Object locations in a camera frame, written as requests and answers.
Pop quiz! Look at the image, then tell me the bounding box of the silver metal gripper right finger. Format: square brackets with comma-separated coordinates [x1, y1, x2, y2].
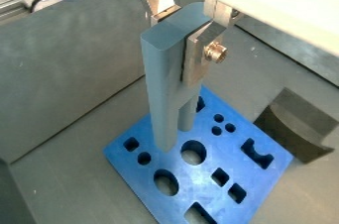
[182, 0, 244, 87]

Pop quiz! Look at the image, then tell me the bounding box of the grey square-circle peg object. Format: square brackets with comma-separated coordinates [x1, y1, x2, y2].
[140, 2, 210, 152]

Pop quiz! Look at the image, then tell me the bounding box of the dark grey foam block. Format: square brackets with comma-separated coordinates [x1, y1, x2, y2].
[254, 88, 339, 164]

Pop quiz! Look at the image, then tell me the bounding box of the blue insertion board with holes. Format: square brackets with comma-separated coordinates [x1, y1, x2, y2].
[103, 88, 293, 224]

